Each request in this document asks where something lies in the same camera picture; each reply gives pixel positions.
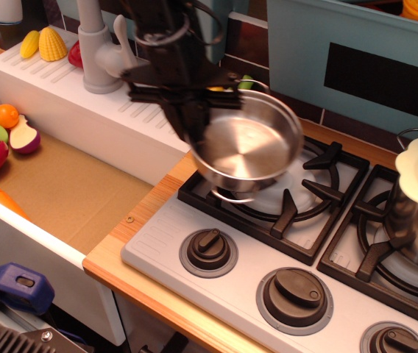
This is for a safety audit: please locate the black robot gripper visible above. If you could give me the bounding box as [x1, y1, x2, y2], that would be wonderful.
[121, 29, 242, 145]

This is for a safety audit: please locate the small steel pan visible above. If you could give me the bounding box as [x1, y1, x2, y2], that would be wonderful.
[185, 83, 304, 204]

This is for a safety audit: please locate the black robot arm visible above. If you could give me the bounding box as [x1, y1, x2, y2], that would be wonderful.
[121, 1, 241, 143]

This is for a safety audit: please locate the left brown stove knob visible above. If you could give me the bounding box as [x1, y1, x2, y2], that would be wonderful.
[179, 228, 238, 279]

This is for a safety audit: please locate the brown stove knob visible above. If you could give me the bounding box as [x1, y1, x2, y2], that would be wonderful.
[179, 228, 238, 279]
[360, 321, 418, 353]
[256, 267, 334, 336]

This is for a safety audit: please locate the middle brown stove knob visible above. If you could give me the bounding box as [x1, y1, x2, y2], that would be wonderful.
[256, 267, 334, 336]

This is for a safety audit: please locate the tall steel pot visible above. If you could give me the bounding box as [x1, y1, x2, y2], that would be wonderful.
[384, 128, 418, 265]

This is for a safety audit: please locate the right brown stove knob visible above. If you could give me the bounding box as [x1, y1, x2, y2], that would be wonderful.
[360, 321, 418, 353]

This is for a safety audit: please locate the yellow toy bell pepper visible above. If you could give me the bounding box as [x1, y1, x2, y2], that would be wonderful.
[208, 86, 224, 92]

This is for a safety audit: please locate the green toy broccoli stalk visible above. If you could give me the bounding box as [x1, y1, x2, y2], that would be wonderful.
[238, 75, 254, 90]

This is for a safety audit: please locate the grey toy faucet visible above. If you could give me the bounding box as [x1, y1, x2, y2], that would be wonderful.
[77, 0, 138, 94]

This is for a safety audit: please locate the left teal cabinet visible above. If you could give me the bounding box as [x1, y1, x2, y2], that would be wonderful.
[57, 0, 249, 63]

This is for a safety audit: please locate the teal cabinet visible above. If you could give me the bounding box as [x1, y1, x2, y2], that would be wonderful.
[267, 1, 418, 133]
[57, 0, 249, 63]

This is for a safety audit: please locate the red toy pepper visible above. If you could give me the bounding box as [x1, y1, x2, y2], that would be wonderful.
[68, 41, 83, 68]

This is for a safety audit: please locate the black left burner grate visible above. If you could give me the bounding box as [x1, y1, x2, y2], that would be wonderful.
[177, 138, 369, 265]

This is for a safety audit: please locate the black burner grate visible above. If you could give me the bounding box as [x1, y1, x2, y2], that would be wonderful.
[177, 138, 369, 265]
[317, 165, 418, 320]

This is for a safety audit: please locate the yellow toy corn half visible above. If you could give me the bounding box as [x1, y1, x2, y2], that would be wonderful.
[38, 27, 68, 62]

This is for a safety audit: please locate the purple toy eggplant half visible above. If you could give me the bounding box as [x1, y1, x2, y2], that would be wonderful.
[9, 115, 41, 154]

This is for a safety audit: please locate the small yellow toy corn piece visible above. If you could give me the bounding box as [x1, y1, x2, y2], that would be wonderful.
[20, 30, 40, 59]

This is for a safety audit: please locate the right teal cabinet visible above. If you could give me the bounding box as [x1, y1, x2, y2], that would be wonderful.
[267, 1, 418, 133]

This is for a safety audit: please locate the orange toy fruit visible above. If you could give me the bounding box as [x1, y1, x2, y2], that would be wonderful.
[0, 104, 19, 129]

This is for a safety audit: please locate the black right burner grate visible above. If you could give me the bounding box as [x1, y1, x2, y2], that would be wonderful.
[317, 165, 418, 320]

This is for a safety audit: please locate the white cup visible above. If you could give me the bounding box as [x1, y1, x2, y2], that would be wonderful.
[0, 0, 23, 25]

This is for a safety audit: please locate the blue clamp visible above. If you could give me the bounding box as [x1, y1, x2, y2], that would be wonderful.
[0, 263, 55, 315]

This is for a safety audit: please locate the metal heat sink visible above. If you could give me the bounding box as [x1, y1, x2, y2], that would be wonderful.
[0, 325, 95, 353]

